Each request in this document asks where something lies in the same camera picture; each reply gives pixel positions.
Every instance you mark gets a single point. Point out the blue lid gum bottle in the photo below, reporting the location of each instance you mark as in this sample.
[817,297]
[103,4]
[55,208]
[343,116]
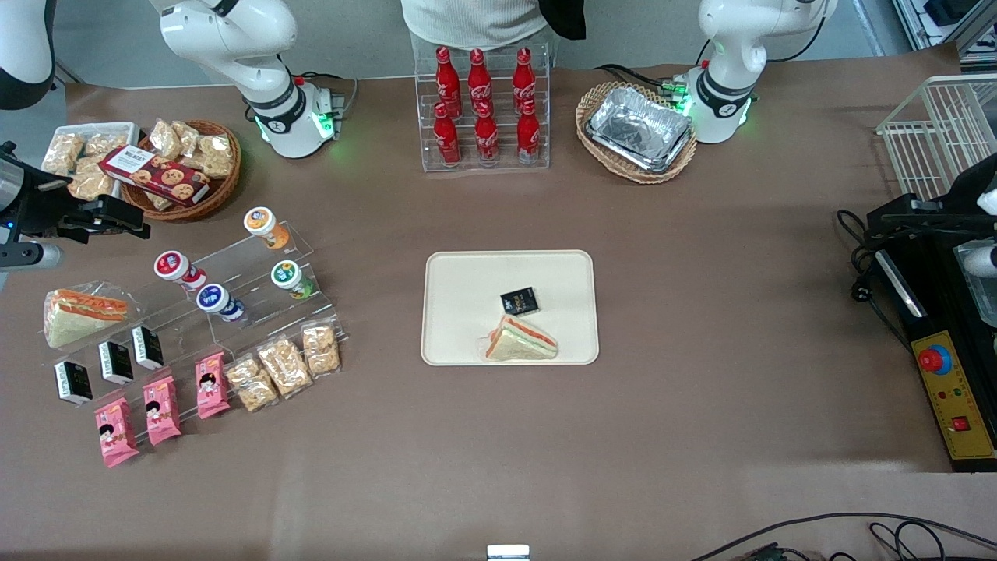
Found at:
[212,298]

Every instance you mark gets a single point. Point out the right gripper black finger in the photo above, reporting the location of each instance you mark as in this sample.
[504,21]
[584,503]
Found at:
[101,232]
[113,212]

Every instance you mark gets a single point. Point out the white rectangular bin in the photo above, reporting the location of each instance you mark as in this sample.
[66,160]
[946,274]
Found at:
[128,128]

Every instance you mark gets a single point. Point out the round wicker basket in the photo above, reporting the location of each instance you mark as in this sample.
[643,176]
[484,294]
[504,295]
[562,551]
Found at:
[218,195]
[662,175]

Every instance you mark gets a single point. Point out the black sealing machine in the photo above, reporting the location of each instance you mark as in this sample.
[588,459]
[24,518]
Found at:
[935,312]

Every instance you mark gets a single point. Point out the red emergency stop button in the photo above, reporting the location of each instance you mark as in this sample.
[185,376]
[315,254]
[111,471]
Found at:
[931,360]

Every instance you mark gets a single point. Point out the aluminium foil tray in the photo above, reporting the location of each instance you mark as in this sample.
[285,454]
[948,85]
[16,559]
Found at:
[639,128]

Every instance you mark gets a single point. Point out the clear acrylic bottle rack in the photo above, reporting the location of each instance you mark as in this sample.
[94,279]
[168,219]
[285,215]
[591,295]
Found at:
[505,160]

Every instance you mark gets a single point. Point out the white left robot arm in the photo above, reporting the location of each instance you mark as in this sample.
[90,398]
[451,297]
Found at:
[732,47]

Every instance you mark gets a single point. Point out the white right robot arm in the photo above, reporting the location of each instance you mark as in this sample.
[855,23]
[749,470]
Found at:
[234,39]

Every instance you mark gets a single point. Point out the black tissue pack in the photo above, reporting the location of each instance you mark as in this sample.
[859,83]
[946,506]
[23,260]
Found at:
[520,301]
[116,363]
[73,383]
[147,347]

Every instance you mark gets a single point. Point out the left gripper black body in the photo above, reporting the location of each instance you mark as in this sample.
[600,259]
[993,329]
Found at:
[963,196]

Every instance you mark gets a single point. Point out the green lid gum bottle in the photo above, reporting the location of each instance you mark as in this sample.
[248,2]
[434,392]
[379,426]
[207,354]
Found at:
[286,275]

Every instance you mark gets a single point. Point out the clear rice cracker pack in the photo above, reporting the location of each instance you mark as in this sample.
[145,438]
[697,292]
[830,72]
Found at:
[284,368]
[321,349]
[251,383]

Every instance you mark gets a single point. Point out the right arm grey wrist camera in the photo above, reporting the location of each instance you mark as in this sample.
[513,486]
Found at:
[31,255]

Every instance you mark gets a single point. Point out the red cola bottle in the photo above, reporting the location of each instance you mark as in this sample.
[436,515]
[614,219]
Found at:
[523,78]
[446,140]
[528,136]
[479,78]
[445,78]
[487,140]

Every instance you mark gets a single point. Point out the wrapped triangle sandwich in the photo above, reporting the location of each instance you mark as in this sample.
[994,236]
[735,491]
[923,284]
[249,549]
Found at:
[78,315]
[518,343]

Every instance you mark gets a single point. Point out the white rectangular object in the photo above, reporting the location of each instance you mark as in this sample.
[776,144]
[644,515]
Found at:
[508,552]

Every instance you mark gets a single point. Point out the pink snack packet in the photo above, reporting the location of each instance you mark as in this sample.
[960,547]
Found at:
[212,386]
[162,411]
[116,433]

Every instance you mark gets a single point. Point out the aluminium frame shelf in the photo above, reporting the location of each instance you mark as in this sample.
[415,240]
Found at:
[946,31]

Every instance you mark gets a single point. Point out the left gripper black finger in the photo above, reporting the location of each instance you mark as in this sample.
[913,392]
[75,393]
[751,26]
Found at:
[919,227]
[927,206]

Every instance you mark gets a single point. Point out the clear acrylic step riser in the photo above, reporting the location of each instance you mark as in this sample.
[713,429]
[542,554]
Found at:
[183,354]
[234,257]

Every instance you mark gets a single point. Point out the black fabric item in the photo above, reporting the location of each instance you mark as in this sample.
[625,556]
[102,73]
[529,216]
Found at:
[565,17]

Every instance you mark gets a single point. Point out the red cookie box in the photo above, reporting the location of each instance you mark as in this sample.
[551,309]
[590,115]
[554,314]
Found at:
[156,175]

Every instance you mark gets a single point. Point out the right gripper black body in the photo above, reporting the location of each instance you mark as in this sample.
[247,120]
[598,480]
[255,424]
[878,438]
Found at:
[45,209]

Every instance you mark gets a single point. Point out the red lid gum bottle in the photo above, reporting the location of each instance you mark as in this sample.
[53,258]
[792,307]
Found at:
[168,265]

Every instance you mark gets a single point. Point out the person in white shirt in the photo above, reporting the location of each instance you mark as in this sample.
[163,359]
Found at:
[475,19]

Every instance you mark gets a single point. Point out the clear plastic container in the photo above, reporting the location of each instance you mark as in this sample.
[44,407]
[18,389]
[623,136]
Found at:
[977,304]

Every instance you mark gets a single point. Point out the dark diagonal bar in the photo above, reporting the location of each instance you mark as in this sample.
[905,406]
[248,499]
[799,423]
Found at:
[68,72]

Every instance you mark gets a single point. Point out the red rocker switch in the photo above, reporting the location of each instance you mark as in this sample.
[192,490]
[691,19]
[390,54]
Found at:
[960,424]

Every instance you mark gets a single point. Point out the orange lid gum bottle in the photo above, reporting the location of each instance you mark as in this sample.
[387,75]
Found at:
[259,220]

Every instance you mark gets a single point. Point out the cream plastic serving tray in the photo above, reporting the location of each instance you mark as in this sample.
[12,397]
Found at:
[459,312]

